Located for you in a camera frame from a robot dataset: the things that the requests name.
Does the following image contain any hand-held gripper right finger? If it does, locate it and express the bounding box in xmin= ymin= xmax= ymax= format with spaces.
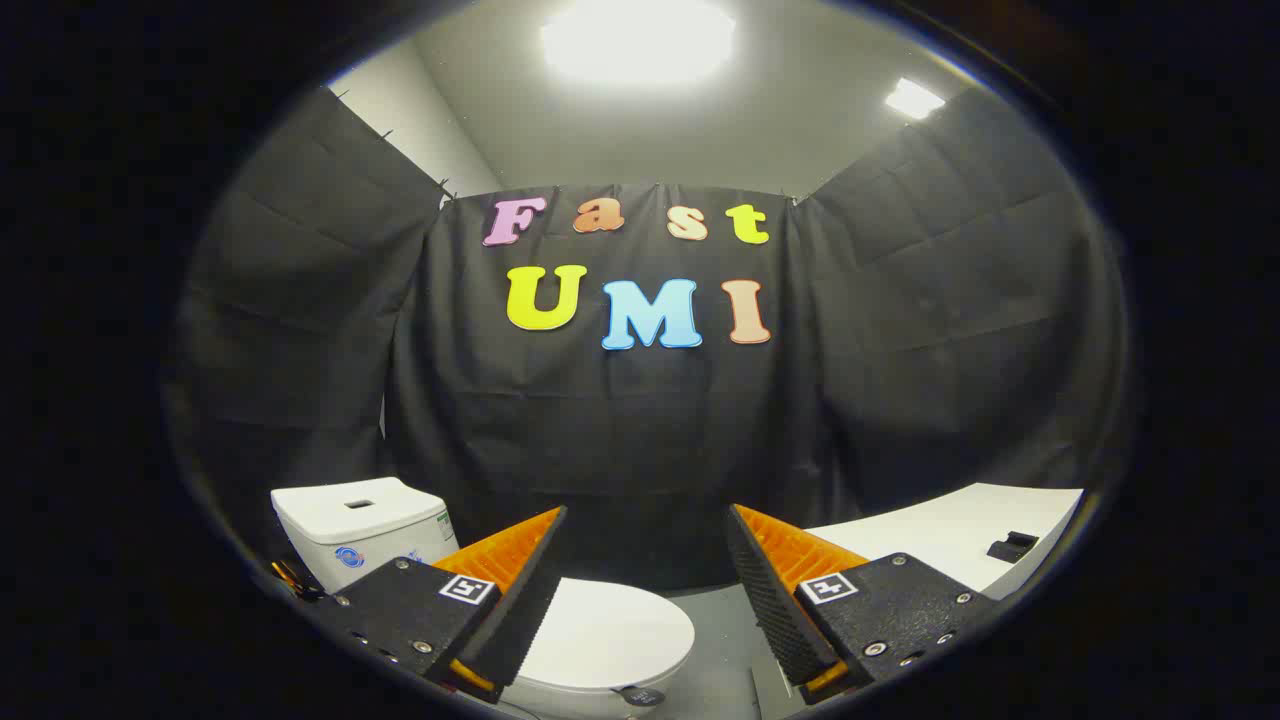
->
xmin=727 ymin=502 xmax=1000 ymax=707

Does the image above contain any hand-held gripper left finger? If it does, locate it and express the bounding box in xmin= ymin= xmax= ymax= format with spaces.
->
xmin=325 ymin=505 xmax=568 ymax=706

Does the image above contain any white toilet lid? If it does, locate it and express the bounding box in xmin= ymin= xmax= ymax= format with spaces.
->
xmin=500 ymin=578 xmax=697 ymax=709

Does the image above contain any white toilet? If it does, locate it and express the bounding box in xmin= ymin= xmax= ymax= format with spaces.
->
xmin=270 ymin=477 xmax=697 ymax=720

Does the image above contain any black backdrop cloth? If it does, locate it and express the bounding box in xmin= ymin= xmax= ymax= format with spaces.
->
xmin=165 ymin=85 xmax=1131 ymax=593

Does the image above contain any white drawer cabinet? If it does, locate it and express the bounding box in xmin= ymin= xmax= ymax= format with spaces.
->
xmin=750 ymin=483 xmax=1087 ymax=720

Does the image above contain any small ceiling light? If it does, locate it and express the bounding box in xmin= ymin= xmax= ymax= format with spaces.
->
xmin=884 ymin=77 xmax=947 ymax=122

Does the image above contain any large ceiling light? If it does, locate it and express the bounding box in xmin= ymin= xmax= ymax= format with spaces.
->
xmin=540 ymin=0 xmax=737 ymax=87

